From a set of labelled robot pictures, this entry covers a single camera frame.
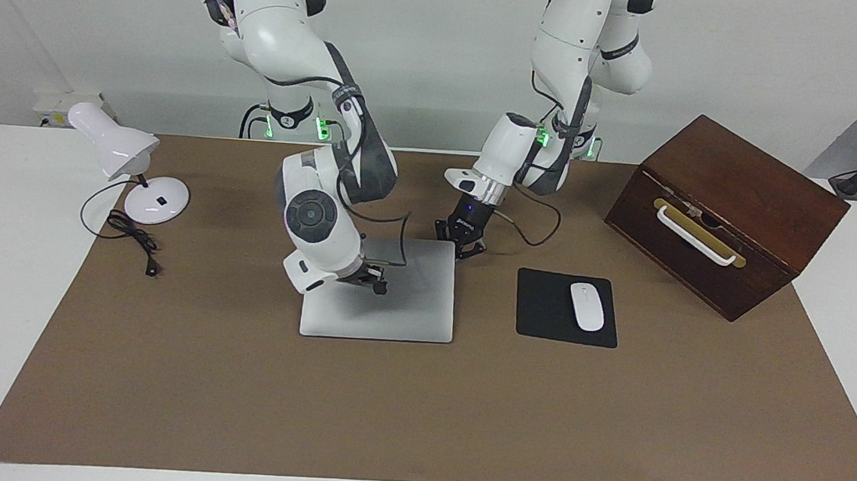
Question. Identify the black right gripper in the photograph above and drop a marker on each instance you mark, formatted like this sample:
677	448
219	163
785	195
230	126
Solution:
367	275

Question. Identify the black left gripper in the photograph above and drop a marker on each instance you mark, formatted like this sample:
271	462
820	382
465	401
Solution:
469	215

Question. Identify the grey aluminium laptop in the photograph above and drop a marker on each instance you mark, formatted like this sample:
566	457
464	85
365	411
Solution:
409	307

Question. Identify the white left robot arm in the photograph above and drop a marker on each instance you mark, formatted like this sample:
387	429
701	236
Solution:
571	39

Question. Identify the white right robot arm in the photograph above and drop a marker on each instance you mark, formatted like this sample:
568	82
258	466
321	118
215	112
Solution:
317	218

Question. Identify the black mouse pad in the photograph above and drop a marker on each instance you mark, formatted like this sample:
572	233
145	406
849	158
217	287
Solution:
544	309

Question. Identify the brown table mat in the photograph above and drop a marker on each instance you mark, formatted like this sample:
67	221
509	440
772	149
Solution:
416	421

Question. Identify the white computer mouse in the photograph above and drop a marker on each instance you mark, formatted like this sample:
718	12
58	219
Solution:
587	307

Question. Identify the white desk lamp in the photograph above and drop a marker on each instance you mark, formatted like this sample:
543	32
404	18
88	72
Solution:
155	206

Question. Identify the dark brown wooden box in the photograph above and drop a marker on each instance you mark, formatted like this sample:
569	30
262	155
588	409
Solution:
742	179

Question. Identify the white wall power strip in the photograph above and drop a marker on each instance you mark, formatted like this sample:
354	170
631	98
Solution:
68	104

